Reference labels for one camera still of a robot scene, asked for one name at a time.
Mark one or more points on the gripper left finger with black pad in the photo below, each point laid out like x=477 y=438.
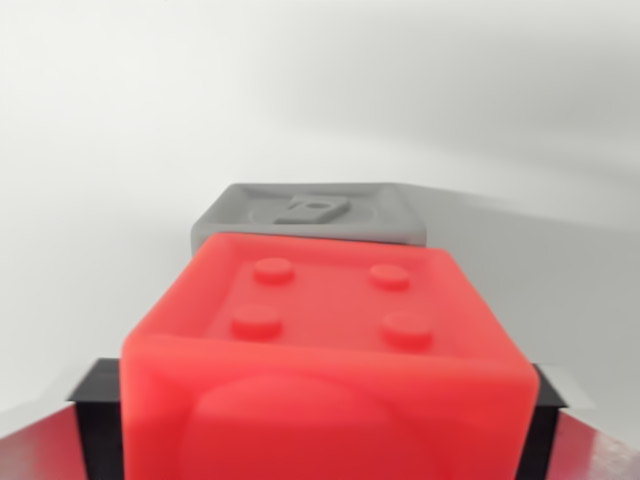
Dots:
x=97 y=430

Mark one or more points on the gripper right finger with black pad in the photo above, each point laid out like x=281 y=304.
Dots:
x=550 y=440

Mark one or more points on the red studded cube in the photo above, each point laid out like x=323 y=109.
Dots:
x=325 y=390

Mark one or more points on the grey embossed cube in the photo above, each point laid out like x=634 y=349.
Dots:
x=310 y=210

